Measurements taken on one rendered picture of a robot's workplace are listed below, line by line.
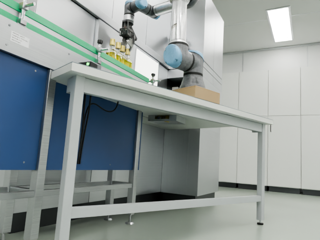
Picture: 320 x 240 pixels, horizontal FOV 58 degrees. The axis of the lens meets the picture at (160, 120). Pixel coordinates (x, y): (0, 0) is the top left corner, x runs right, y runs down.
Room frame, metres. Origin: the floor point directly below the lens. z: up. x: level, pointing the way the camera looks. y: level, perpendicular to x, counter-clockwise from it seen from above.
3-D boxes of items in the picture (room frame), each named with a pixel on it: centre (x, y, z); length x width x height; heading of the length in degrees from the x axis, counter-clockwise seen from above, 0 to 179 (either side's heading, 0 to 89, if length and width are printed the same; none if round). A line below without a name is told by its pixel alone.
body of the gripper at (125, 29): (1.92, 0.27, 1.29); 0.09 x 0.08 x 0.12; 153
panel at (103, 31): (2.25, 0.26, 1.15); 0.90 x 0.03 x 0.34; 153
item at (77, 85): (1.65, -0.19, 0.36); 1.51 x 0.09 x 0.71; 132
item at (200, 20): (3.10, -0.38, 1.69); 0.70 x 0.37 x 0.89; 153
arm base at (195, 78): (1.66, -0.18, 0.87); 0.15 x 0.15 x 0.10
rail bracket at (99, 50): (1.45, 0.32, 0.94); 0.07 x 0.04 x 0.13; 63
